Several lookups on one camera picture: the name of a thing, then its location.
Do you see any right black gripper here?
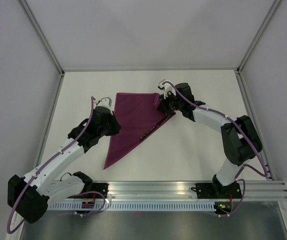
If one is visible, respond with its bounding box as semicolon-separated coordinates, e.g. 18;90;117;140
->
157;90;184;115

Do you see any purple cloth napkin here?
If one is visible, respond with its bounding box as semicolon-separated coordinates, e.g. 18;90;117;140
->
103;92;176;169

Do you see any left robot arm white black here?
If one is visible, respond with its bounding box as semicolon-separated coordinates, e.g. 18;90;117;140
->
7;103;121;224

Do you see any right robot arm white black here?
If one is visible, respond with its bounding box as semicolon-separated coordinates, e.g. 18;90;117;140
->
157;79;263;198

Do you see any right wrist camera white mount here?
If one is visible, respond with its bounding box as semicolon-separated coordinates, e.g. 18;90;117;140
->
157;79;176;99

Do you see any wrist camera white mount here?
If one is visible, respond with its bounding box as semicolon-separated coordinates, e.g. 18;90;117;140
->
157;79;176;99
96;97;113;112

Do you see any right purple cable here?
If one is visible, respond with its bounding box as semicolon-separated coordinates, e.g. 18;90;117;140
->
160;79;270;218

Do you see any purple cable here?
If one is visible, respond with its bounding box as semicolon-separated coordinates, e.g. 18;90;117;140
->
6;96;109;235
160;79;270;218

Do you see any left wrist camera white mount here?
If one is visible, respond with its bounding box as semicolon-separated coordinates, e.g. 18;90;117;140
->
96;97;113;112

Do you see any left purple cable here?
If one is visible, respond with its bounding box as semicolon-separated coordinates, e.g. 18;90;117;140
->
6;96;109;235

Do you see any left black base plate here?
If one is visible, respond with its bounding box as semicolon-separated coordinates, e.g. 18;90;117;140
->
76;182;109;199

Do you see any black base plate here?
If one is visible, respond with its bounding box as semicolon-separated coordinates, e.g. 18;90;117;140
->
190;182;242;200
76;182;109;199

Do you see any rear aluminium frame bar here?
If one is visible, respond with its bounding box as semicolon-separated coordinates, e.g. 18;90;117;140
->
63;66;238;73

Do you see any left aluminium frame post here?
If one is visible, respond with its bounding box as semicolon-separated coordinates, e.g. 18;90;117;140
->
17;0;65;77

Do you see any aluminium frame post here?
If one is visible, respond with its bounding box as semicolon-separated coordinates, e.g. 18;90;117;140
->
17;0;65;77
235;0;283;75

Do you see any white slotted cable duct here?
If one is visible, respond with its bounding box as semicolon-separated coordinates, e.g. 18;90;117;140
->
48;200;215;212

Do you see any aluminium mounting rail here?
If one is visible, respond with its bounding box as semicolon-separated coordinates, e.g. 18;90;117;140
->
48;181;287;202

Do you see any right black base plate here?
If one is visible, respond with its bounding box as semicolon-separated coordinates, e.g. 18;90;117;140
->
190;182;242;200

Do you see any right aluminium frame post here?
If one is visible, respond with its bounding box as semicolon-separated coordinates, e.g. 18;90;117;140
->
235;0;283;75

